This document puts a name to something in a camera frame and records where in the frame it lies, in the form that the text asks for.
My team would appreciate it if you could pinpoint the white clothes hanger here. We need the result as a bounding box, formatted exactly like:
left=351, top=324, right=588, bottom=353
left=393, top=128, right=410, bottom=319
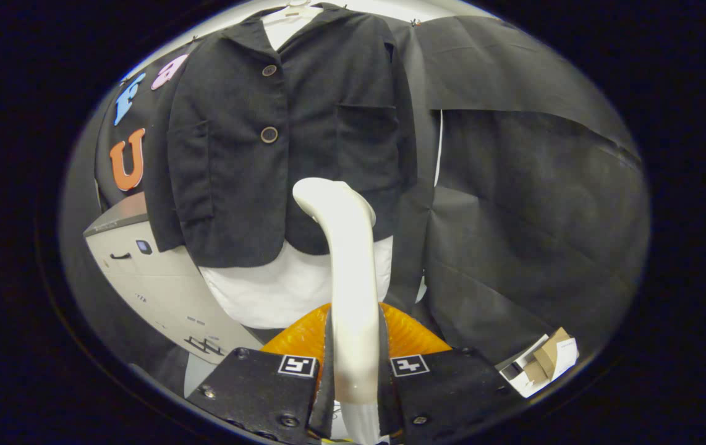
left=260, top=0, right=325, bottom=26

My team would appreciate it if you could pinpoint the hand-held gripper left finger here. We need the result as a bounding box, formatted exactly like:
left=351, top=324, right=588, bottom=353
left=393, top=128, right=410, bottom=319
left=186, top=303, right=336, bottom=445

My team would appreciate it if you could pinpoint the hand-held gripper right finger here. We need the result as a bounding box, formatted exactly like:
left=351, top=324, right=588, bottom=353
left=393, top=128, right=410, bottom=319
left=378, top=303, right=524, bottom=443

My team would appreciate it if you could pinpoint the black suit jacket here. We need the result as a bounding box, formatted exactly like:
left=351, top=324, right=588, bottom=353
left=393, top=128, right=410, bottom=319
left=143, top=3, right=419, bottom=269

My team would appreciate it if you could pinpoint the cardboard box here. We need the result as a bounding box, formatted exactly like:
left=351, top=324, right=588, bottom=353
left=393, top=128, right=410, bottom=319
left=500, top=328, right=580, bottom=399

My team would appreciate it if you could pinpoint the white dress form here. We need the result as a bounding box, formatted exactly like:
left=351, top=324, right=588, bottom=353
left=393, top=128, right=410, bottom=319
left=198, top=12, right=394, bottom=329

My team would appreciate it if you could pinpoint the white garment steamer handle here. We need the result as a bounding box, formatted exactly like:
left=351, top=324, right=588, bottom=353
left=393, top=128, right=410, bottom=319
left=292, top=178, right=385, bottom=406

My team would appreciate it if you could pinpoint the black backdrop cloth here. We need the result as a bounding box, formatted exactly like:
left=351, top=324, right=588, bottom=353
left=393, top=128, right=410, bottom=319
left=59, top=15, right=650, bottom=396

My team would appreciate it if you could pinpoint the grey filing cabinet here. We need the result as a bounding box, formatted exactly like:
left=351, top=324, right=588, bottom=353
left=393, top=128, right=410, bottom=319
left=83, top=192, right=265, bottom=365

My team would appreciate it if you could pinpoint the thin white cable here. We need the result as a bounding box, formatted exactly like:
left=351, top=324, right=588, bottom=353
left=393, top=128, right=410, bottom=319
left=433, top=110, right=445, bottom=187

